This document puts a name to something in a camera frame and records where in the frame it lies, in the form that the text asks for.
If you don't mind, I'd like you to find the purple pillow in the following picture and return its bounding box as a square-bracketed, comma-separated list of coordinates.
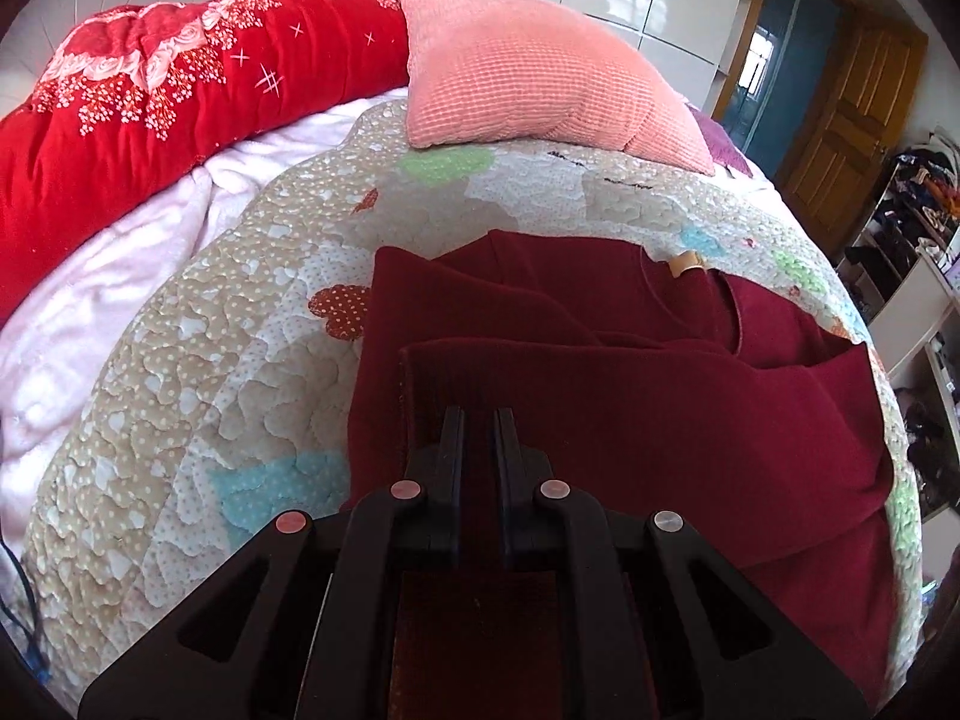
[688, 105, 751, 178]

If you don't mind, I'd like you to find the dark red knit sweater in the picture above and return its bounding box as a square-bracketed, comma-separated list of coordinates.
[341, 231, 901, 720]

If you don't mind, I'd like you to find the wooden door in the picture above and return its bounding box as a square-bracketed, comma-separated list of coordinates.
[772, 15, 927, 256]

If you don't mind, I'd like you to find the white cluttered shelf unit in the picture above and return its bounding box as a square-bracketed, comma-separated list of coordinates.
[836, 131, 960, 526]

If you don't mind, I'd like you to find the patchwork quilted bedspread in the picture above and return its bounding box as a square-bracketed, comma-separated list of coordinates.
[22, 96, 931, 720]

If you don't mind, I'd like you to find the pink waffle pillow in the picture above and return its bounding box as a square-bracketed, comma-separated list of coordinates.
[394, 0, 716, 176]

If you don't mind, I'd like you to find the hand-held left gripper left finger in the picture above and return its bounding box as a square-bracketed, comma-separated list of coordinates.
[77, 406, 466, 720]

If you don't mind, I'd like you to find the blue cable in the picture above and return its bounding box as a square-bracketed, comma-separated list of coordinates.
[0, 536, 52, 687]

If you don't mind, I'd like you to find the red floral quilt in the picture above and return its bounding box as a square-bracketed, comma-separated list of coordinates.
[0, 0, 412, 327]

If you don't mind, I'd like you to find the pale pink fleece blanket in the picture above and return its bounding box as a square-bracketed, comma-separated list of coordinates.
[0, 86, 410, 620]

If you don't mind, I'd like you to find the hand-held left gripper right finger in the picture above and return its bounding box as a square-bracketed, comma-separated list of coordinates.
[492, 408, 886, 720]

